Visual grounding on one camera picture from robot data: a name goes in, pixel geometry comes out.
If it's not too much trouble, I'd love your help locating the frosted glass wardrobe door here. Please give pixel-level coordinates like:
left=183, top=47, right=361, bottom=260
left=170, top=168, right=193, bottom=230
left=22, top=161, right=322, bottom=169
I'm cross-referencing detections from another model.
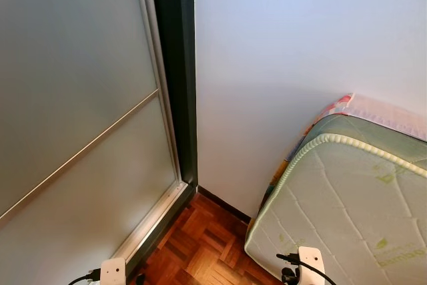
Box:
left=0, top=0, right=189, bottom=285

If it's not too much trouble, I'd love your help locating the green white quilted mattress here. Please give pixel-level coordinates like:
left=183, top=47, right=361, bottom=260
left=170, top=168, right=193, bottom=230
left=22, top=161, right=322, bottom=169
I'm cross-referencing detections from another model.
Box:
left=244, top=113, right=427, bottom=285

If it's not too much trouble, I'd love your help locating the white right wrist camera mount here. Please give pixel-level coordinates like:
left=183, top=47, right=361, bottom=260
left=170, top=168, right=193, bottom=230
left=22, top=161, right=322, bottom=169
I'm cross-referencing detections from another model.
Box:
left=298, top=246, right=326, bottom=285

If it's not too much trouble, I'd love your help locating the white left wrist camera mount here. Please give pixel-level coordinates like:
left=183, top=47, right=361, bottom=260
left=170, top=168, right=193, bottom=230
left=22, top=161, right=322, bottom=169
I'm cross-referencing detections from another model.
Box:
left=100, top=257, right=127, bottom=285

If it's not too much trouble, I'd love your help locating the pink patterned mattress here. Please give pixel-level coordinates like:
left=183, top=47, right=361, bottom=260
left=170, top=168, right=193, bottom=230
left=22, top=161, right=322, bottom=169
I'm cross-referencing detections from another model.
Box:
left=264, top=93, right=427, bottom=209

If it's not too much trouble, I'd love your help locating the dark wooden baseboard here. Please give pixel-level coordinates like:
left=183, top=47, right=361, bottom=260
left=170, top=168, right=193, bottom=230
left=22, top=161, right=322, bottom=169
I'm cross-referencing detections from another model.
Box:
left=197, top=187, right=253, bottom=224

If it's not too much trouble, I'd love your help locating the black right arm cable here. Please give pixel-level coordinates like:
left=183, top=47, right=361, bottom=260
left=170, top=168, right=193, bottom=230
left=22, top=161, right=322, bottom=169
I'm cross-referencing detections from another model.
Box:
left=276, top=253, right=338, bottom=285

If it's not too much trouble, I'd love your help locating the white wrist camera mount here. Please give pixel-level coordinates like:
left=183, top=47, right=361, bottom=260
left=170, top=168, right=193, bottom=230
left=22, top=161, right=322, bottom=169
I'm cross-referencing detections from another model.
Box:
left=100, top=257, right=127, bottom=285
left=298, top=246, right=326, bottom=285

